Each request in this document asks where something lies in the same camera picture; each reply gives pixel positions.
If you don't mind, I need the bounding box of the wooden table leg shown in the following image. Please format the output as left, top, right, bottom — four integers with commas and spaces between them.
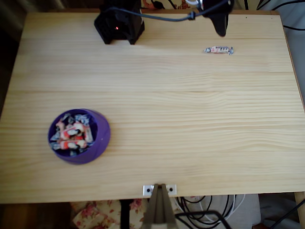
294, 192, 305, 224

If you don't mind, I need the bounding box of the black stand leg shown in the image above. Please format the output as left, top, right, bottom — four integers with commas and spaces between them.
119, 199, 131, 229

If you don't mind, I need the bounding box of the black cable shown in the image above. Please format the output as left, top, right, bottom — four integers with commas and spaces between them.
258, 0, 305, 10
283, 23, 305, 31
270, 200, 305, 229
180, 195, 235, 225

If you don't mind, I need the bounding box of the purple plastic bowl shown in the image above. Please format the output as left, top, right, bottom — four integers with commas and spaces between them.
48, 108, 112, 166

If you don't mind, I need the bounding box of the red white candy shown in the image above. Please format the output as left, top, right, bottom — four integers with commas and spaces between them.
60, 123, 85, 140
83, 126, 94, 144
58, 139, 88, 150
203, 45, 234, 56

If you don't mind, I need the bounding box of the silver metal bracket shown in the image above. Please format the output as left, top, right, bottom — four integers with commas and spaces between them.
142, 184, 177, 197

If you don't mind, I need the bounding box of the white cable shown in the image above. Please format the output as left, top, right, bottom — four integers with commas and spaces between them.
175, 194, 246, 224

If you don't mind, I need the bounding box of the camera mount post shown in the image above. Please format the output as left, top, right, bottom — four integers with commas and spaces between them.
142, 183, 178, 225

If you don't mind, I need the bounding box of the floral patterned cloth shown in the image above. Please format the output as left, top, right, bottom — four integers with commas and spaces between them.
142, 0, 203, 10
70, 199, 153, 229

